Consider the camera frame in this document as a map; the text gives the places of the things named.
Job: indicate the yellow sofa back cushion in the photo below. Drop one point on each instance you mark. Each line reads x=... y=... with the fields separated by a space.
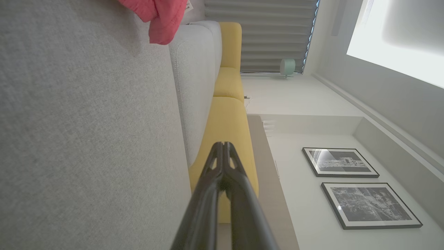
x=229 y=83
x=229 y=125
x=230 y=45

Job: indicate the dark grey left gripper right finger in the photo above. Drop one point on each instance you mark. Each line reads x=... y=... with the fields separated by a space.
x=246 y=215

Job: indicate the grey sofa seat cushion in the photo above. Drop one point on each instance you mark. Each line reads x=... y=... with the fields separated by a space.
x=215 y=38
x=196 y=90

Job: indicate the large grey sofa ottoman cushion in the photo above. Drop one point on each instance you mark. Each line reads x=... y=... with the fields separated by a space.
x=86 y=132

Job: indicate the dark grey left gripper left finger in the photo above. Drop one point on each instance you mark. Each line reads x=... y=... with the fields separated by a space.
x=204 y=208

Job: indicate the red Bulls basketball jersey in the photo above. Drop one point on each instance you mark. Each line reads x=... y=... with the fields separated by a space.
x=163 y=21

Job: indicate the black framed monochrome picture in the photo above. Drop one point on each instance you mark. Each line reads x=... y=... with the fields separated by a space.
x=371 y=205
x=341 y=162

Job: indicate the grey pleated curtain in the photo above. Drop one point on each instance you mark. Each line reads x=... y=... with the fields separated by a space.
x=270 y=31

